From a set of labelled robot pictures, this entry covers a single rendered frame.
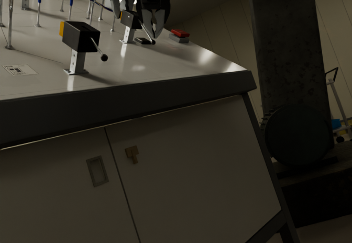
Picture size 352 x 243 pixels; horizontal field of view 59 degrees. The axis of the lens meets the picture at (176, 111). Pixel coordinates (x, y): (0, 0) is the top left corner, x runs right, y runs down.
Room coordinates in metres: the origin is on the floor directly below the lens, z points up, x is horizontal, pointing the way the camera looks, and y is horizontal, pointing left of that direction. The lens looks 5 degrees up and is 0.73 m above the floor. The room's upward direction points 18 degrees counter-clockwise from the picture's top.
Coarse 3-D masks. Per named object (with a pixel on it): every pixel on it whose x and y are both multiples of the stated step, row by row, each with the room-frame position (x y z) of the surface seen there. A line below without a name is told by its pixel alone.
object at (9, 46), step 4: (12, 0) 0.62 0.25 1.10; (12, 4) 0.62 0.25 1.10; (12, 8) 0.62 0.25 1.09; (12, 12) 0.62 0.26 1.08; (8, 28) 0.64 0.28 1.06; (8, 32) 0.64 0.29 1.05; (8, 36) 0.64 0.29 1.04; (8, 40) 0.65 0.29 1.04; (8, 44) 0.65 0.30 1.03; (8, 48) 0.65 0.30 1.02; (12, 48) 0.66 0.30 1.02
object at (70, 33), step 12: (72, 24) 0.59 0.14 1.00; (84, 24) 0.62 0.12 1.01; (72, 36) 0.59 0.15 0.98; (84, 36) 0.58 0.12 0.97; (96, 36) 0.60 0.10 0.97; (72, 48) 0.60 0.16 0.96; (84, 48) 0.60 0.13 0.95; (96, 48) 0.58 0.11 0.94; (72, 60) 0.63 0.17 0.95; (84, 60) 0.64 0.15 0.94; (72, 72) 0.64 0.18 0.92; (84, 72) 0.65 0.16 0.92
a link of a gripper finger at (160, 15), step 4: (160, 8) 0.80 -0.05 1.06; (156, 12) 0.80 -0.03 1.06; (160, 12) 0.80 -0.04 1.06; (164, 12) 0.80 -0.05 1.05; (156, 16) 0.81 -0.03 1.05; (160, 16) 0.81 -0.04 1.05; (160, 20) 0.82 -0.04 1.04; (156, 24) 0.83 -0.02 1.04; (160, 24) 0.83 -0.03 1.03; (164, 24) 0.83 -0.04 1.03; (156, 28) 0.84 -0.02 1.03; (160, 28) 0.84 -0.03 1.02; (156, 32) 0.85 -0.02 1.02; (160, 32) 0.85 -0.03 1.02; (156, 36) 0.86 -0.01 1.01
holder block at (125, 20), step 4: (124, 12) 0.90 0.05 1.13; (128, 12) 0.89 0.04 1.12; (132, 12) 0.91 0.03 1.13; (136, 12) 0.92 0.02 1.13; (124, 16) 0.90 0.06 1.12; (132, 16) 0.88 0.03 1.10; (136, 16) 0.88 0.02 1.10; (120, 20) 0.92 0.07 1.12; (124, 20) 0.91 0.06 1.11; (128, 20) 0.89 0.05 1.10; (132, 20) 0.88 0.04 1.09; (136, 20) 0.89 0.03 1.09; (140, 20) 0.90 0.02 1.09; (124, 24) 0.91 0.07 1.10; (128, 24) 0.90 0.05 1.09; (132, 24) 0.89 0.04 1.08; (136, 24) 0.90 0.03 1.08; (132, 28) 0.89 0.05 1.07; (136, 28) 0.91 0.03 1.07; (140, 28) 0.92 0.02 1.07
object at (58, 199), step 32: (96, 128) 0.63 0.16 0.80; (0, 160) 0.49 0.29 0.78; (32, 160) 0.53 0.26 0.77; (64, 160) 0.57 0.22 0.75; (96, 160) 0.62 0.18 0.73; (0, 192) 0.48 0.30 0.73; (32, 192) 0.52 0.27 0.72; (64, 192) 0.55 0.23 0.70; (96, 192) 0.60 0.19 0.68; (0, 224) 0.48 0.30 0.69; (32, 224) 0.51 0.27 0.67; (64, 224) 0.54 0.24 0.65; (96, 224) 0.58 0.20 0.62; (128, 224) 0.63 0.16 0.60
